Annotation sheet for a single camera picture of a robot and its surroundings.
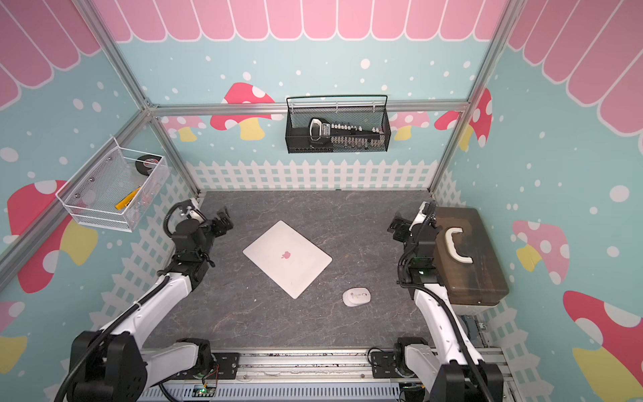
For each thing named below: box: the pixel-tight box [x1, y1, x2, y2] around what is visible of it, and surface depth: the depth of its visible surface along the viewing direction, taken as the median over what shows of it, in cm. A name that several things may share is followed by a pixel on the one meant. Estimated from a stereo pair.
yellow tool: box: [115, 186, 141, 211], surface depth 72 cm
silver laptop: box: [242, 220, 333, 299], surface depth 99 cm
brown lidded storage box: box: [434, 206, 510, 307], surface depth 81 cm
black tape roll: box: [134, 154, 162, 176], surface depth 82 cm
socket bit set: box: [308, 117, 386, 150], surface depth 91 cm
